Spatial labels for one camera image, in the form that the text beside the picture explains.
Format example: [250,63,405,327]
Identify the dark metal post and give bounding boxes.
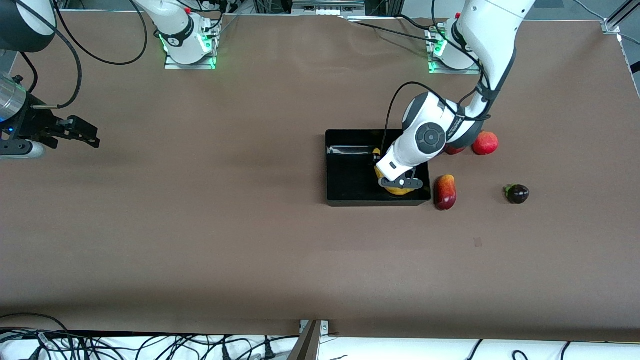
[286,320,322,360]

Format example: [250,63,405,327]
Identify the grey equipment rack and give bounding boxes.
[252,0,403,17]

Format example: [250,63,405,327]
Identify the dark purple mangosteen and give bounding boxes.
[503,183,531,205]

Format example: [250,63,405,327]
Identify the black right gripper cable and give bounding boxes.
[30,0,83,110]

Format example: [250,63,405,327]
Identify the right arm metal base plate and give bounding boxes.
[164,20,217,70]

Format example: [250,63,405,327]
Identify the aluminium frame profile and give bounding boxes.
[607,0,640,28]

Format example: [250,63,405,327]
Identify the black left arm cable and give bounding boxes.
[380,50,518,153]

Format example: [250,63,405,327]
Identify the black table cable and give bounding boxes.
[345,15,436,43]

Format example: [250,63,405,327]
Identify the red pomegranate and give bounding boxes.
[472,131,500,156]

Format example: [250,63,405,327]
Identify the red yellow mango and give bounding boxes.
[433,174,458,211]

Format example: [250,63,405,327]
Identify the black hanging loop cable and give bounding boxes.
[52,0,149,66]

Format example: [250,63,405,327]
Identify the tangled black floor cables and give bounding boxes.
[0,312,301,360]

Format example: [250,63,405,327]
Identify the yellow banana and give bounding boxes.
[372,147,416,197]

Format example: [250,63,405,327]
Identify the black plastic box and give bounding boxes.
[325,129,432,208]

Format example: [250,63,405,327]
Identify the silver table clamp bracket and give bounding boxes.
[299,320,330,335]

